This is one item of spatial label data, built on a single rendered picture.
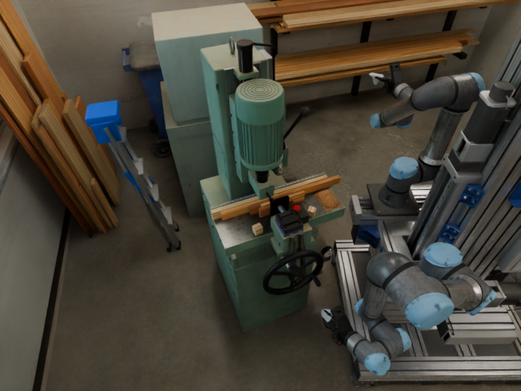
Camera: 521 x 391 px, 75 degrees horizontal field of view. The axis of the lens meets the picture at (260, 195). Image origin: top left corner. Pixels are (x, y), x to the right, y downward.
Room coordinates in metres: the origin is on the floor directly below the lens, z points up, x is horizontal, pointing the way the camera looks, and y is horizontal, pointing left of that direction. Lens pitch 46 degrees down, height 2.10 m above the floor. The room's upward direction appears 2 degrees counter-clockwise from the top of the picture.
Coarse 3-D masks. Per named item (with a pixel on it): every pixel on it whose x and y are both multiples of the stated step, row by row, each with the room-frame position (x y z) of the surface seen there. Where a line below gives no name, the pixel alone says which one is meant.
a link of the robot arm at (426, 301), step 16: (400, 272) 0.49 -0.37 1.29; (416, 272) 0.48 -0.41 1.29; (464, 272) 0.63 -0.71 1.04; (384, 288) 0.48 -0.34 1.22; (400, 288) 0.45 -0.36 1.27; (416, 288) 0.44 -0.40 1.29; (432, 288) 0.44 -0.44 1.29; (448, 288) 0.49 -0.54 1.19; (464, 288) 0.53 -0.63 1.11; (480, 288) 0.55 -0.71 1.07; (400, 304) 0.42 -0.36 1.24; (416, 304) 0.40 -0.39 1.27; (432, 304) 0.39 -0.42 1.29; (448, 304) 0.40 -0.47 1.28; (464, 304) 0.50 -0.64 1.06; (480, 304) 0.52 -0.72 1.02; (416, 320) 0.37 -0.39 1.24; (432, 320) 0.38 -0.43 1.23
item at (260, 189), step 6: (252, 174) 1.15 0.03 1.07; (252, 180) 1.12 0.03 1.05; (270, 180) 1.10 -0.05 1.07; (252, 186) 1.13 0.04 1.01; (258, 186) 1.07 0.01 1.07; (264, 186) 1.06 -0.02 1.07; (270, 186) 1.06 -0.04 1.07; (258, 192) 1.06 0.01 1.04; (264, 192) 1.05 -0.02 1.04; (270, 192) 1.06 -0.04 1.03; (258, 198) 1.06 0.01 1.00; (264, 198) 1.05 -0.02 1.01
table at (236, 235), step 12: (312, 192) 1.18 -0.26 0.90; (312, 204) 1.10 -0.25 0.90; (240, 216) 1.04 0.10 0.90; (252, 216) 1.04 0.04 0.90; (264, 216) 1.04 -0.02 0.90; (324, 216) 1.04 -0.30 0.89; (336, 216) 1.06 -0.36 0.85; (216, 228) 0.98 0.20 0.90; (228, 228) 0.98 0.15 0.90; (240, 228) 0.97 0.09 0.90; (264, 228) 0.97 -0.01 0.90; (228, 240) 0.91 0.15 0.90; (240, 240) 0.90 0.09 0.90; (252, 240) 0.91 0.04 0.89; (264, 240) 0.93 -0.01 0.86; (276, 240) 0.92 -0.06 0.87; (312, 240) 0.91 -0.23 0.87; (228, 252) 0.87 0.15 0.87; (276, 252) 0.87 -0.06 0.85; (288, 252) 0.87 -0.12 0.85
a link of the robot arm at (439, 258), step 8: (432, 248) 0.73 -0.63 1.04; (440, 248) 0.73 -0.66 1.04; (448, 248) 0.72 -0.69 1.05; (456, 248) 0.72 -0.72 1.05; (424, 256) 0.72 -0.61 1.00; (432, 256) 0.70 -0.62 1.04; (440, 256) 0.69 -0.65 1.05; (448, 256) 0.69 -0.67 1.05; (456, 256) 0.69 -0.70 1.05; (424, 264) 0.70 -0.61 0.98; (432, 264) 0.68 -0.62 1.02; (440, 264) 0.66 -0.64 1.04; (448, 264) 0.66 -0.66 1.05; (456, 264) 0.66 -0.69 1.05; (464, 264) 0.67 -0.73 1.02; (424, 272) 0.69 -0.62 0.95; (432, 272) 0.67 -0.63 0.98; (440, 272) 0.65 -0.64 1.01; (448, 272) 0.64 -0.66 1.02
